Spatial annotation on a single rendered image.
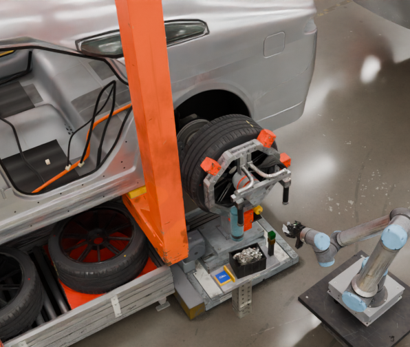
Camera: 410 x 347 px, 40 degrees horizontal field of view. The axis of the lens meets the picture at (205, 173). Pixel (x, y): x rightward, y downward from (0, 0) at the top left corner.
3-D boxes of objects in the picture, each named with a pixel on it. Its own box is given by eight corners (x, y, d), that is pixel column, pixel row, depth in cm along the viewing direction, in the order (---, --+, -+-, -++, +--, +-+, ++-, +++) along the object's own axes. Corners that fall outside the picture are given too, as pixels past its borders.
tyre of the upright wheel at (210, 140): (274, 141, 406) (228, 95, 356) (294, 159, 390) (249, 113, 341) (211, 208, 412) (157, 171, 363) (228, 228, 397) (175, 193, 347)
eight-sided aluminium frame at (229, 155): (273, 191, 395) (275, 129, 359) (278, 196, 391) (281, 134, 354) (206, 222, 377) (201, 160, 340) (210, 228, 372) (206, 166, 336)
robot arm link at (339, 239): (415, 197, 289) (329, 230, 345) (404, 211, 282) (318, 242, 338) (429, 214, 290) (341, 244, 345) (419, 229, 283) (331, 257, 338)
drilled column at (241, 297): (243, 301, 398) (243, 264, 370) (252, 312, 391) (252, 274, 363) (232, 308, 395) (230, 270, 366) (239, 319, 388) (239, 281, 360)
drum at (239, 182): (248, 180, 375) (248, 164, 366) (267, 200, 361) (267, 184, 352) (230, 188, 370) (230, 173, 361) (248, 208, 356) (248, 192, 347)
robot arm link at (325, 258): (340, 257, 333) (333, 240, 328) (330, 270, 326) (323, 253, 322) (326, 255, 340) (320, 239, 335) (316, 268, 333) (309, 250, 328)
